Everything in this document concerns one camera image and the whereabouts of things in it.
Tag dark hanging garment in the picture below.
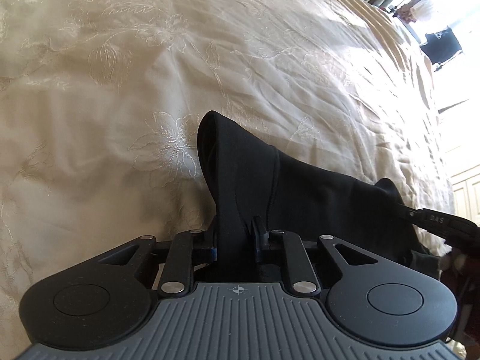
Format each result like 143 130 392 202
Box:
420 27 463 65

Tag beige embroidered bedspread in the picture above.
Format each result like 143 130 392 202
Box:
1 0 453 359

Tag cream white wardrobe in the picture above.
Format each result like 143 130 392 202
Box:
451 166 480 225

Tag black pants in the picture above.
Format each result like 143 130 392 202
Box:
197 109 466 308

